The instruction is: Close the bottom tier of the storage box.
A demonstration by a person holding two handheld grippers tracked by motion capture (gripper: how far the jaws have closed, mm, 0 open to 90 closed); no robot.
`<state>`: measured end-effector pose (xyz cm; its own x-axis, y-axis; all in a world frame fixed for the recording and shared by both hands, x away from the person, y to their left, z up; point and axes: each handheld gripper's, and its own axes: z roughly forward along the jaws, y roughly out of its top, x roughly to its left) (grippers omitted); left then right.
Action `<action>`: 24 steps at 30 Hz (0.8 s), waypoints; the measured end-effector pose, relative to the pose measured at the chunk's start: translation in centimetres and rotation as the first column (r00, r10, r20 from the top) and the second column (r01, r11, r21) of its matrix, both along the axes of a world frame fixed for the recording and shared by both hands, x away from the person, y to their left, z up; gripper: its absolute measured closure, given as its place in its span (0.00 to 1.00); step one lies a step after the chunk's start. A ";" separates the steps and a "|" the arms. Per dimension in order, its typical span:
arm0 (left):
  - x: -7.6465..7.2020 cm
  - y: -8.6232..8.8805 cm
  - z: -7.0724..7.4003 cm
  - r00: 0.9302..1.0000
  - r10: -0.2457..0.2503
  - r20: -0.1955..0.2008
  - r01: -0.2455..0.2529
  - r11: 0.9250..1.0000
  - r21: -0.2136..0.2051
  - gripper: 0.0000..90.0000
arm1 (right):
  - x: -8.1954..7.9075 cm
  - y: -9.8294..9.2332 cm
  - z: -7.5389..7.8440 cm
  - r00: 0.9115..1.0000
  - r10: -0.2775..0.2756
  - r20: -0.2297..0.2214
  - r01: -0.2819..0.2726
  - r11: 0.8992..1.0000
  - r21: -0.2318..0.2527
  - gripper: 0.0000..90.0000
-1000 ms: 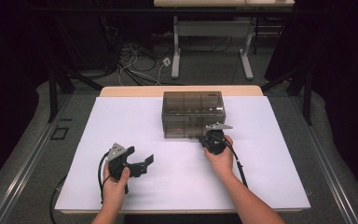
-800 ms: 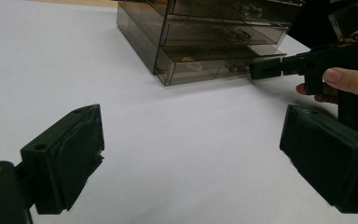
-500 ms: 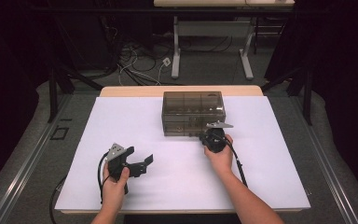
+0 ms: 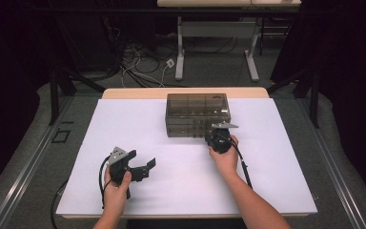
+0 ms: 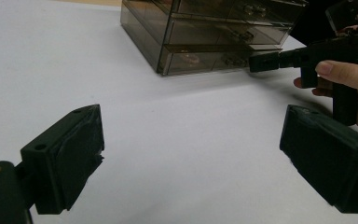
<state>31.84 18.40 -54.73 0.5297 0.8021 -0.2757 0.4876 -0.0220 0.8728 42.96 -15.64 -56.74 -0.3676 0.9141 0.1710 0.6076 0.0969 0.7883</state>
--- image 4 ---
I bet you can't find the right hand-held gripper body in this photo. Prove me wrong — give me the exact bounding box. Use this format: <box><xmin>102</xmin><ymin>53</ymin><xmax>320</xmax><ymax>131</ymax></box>
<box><xmin>204</xmin><ymin>121</ymin><xmax>239</xmax><ymax>156</ymax></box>

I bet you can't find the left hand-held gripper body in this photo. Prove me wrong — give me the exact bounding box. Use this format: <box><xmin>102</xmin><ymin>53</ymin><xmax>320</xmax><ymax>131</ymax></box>
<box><xmin>107</xmin><ymin>146</ymin><xmax>151</xmax><ymax>200</ymax></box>

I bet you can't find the smoky clear plastic drawer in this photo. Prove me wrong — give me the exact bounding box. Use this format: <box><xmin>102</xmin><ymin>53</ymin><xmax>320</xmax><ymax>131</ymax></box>
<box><xmin>166</xmin><ymin>124</ymin><xmax>216</xmax><ymax>132</ymax></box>
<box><xmin>167</xmin><ymin>130</ymin><xmax>210</xmax><ymax>138</ymax></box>
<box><xmin>165</xmin><ymin>116</ymin><xmax>232</xmax><ymax>126</ymax></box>

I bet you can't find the smoky clear drawer cabinet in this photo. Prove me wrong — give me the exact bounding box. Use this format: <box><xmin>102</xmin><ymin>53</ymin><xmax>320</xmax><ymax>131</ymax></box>
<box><xmin>165</xmin><ymin>93</ymin><xmax>232</xmax><ymax>138</ymax></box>

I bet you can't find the person's right hand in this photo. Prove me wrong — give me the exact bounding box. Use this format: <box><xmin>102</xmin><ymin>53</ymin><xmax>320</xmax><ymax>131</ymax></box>
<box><xmin>208</xmin><ymin>135</ymin><xmax>240</xmax><ymax>176</ymax></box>

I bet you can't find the person's left hand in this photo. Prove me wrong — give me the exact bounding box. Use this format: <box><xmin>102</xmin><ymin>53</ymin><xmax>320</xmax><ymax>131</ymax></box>
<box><xmin>102</xmin><ymin>166</ymin><xmax>133</xmax><ymax>218</ymax></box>

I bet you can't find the white table mat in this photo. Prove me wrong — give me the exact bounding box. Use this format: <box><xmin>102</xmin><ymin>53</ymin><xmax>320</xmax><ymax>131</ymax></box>
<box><xmin>55</xmin><ymin>97</ymin><xmax>318</xmax><ymax>217</ymax></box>

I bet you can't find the light wooden table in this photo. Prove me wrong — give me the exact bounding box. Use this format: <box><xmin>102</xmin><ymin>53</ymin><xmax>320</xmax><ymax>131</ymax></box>
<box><xmin>61</xmin><ymin>87</ymin><xmax>313</xmax><ymax>220</ymax></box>

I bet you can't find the black metal stand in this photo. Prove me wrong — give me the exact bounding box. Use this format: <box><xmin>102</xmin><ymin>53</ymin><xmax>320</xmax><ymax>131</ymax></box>
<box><xmin>266</xmin><ymin>68</ymin><xmax>320</xmax><ymax>129</ymax></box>
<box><xmin>48</xmin><ymin>68</ymin><xmax>107</xmax><ymax>127</ymax></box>

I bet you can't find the dark curtain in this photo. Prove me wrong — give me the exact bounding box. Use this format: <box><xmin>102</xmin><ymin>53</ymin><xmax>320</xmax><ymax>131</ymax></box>
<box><xmin>270</xmin><ymin>0</ymin><xmax>366</xmax><ymax>204</ymax></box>
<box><xmin>0</xmin><ymin>0</ymin><xmax>122</xmax><ymax>204</ymax></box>

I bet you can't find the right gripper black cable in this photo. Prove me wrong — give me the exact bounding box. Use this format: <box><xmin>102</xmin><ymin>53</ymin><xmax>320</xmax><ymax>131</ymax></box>
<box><xmin>230</xmin><ymin>137</ymin><xmax>254</xmax><ymax>190</ymax></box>

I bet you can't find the black cable at table edge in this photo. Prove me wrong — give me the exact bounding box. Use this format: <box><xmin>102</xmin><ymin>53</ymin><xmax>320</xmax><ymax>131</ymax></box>
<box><xmin>50</xmin><ymin>179</ymin><xmax>70</xmax><ymax>229</ymax></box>

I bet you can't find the bundle of floor cables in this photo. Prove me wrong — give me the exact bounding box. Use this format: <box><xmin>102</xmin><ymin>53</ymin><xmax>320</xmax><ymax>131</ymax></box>
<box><xmin>117</xmin><ymin>42</ymin><xmax>180</xmax><ymax>89</ymax></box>

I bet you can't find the aluminium floor rail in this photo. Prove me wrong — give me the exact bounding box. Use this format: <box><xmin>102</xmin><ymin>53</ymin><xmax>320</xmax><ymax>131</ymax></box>
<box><xmin>298</xmin><ymin>98</ymin><xmax>366</xmax><ymax>229</ymax></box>
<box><xmin>0</xmin><ymin>94</ymin><xmax>74</xmax><ymax>229</ymax></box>

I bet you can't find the white metal frame desk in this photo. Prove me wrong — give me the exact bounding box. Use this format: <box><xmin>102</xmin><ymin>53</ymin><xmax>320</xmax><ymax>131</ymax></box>
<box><xmin>156</xmin><ymin>0</ymin><xmax>302</xmax><ymax>82</ymax></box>

